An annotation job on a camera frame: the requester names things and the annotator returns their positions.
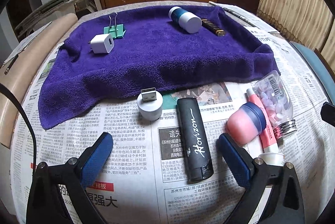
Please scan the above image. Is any black cable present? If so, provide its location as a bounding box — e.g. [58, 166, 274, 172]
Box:
[0, 82, 38, 170]

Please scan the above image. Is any white blue cylindrical container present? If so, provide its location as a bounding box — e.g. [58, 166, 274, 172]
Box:
[169, 6, 202, 34]

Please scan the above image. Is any white round USB light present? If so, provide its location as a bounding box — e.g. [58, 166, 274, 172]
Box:
[137, 87, 163, 121]

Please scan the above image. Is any large spread newspaper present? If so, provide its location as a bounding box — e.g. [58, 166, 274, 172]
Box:
[8, 27, 333, 224]

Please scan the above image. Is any green binder clip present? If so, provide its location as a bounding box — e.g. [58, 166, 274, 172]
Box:
[103, 13, 126, 39]

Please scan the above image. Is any pink blue sponge jar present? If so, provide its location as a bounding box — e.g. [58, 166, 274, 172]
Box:
[227, 102, 262, 146]

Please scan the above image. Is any small white medicine bottle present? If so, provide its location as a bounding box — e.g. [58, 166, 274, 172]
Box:
[259, 153, 284, 166]

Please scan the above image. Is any black Horizon lighter case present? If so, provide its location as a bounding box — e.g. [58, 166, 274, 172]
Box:
[176, 98, 214, 183]

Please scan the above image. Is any folded grey table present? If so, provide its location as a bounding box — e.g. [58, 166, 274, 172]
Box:
[14, 0, 79, 40]

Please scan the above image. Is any black pen on sofa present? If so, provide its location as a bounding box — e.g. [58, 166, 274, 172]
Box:
[4, 54, 19, 75]

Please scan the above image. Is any folded newspaper far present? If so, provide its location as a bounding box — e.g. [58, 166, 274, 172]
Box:
[208, 1, 280, 34]

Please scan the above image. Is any clear bottle with pink pills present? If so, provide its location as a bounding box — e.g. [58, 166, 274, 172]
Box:
[253, 70, 297, 141]

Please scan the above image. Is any blue cushioned wooden chair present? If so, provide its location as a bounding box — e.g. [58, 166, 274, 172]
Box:
[290, 41, 334, 104]

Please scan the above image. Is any dark brown gold bottle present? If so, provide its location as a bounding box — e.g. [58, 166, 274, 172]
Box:
[202, 19, 225, 37]

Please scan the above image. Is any white USB charger cube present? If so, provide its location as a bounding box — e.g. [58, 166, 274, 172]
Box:
[90, 33, 114, 54]

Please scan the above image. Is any purple towel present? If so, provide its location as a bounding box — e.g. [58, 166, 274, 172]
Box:
[38, 6, 278, 129]

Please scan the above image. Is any beige patterned curtain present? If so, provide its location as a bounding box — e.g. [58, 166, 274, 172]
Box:
[257, 0, 334, 69]

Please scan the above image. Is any paper sheet on sofa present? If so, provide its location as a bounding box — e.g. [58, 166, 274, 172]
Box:
[3, 21, 52, 64]

